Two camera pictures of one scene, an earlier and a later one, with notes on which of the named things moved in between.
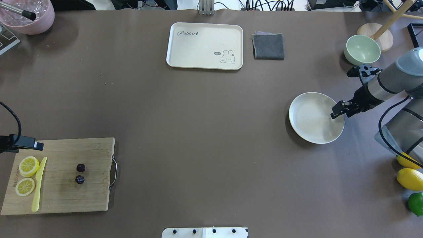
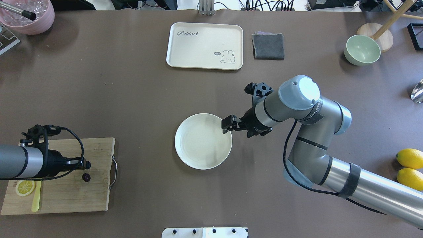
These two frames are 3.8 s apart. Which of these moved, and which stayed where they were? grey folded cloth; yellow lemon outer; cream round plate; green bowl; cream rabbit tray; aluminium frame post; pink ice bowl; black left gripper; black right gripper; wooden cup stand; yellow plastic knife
Moved: cream round plate; black right gripper; black left gripper
Stayed: yellow plastic knife; wooden cup stand; pink ice bowl; grey folded cloth; cream rabbit tray; yellow lemon outer; green bowl; aluminium frame post
